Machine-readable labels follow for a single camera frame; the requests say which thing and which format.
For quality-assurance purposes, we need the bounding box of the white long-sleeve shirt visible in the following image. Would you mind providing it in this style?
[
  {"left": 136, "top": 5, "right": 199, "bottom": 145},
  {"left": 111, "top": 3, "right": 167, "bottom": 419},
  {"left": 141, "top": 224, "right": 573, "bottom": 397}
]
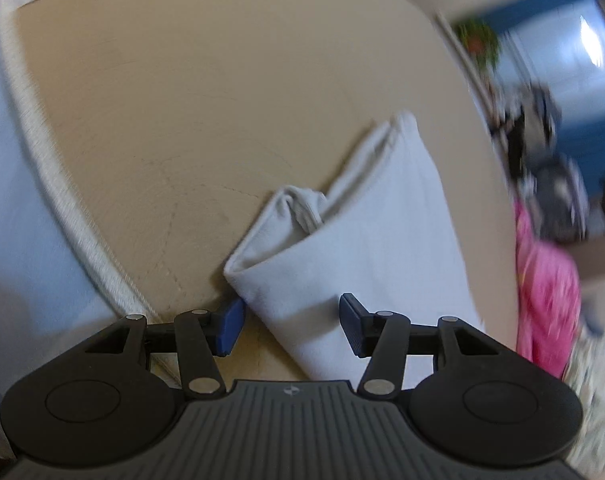
[{"left": 223, "top": 112, "right": 482, "bottom": 382}]

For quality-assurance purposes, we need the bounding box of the pile of dark clothes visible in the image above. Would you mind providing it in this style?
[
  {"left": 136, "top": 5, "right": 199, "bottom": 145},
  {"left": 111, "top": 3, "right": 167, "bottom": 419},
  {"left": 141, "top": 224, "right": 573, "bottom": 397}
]
[{"left": 489, "top": 81, "right": 563, "bottom": 182}]

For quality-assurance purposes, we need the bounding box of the pink quilt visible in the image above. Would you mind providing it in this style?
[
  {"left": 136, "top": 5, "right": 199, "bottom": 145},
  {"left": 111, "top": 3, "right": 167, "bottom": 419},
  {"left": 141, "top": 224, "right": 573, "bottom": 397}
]
[{"left": 514, "top": 200, "right": 581, "bottom": 378}]

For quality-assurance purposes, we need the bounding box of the floral white-green quilt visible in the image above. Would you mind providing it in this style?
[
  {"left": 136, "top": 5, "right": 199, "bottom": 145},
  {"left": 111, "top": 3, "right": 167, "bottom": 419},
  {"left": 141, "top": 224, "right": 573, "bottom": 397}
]
[{"left": 563, "top": 326, "right": 605, "bottom": 479}]

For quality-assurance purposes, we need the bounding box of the clear plastic storage bin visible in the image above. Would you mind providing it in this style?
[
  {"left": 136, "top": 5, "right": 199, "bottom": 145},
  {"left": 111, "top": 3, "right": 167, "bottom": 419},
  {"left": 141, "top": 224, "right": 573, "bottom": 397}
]
[{"left": 528, "top": 155, "right": 605, "bottom": 245}]

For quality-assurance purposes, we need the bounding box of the potted green plant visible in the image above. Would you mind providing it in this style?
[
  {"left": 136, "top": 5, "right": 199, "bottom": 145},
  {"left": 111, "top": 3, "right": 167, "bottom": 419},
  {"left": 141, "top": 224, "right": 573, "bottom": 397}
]
[{"left": 453, "top": 18, "right": 501, "bottom": 72}]

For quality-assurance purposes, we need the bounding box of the window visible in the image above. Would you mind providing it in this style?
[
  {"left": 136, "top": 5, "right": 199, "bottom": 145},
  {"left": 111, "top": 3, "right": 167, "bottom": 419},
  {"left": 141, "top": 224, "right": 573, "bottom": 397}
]
[{"left": 496, "top": 0, "right": 605, "bottom": 131}]

